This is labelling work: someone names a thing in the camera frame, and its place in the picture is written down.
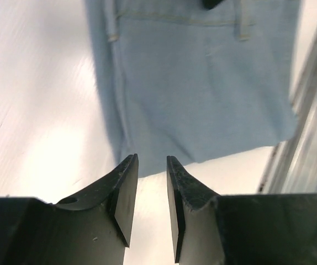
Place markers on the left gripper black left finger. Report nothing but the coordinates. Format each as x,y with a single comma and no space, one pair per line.
92,226

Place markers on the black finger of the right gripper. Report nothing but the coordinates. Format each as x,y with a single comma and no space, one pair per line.
210,4

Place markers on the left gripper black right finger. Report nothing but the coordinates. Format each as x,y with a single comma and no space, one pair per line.
209,228

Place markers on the light denim skirt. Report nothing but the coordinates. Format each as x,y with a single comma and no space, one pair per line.
177,80

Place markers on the aluminium extrusion frame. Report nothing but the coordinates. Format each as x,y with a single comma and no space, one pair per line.
292,167

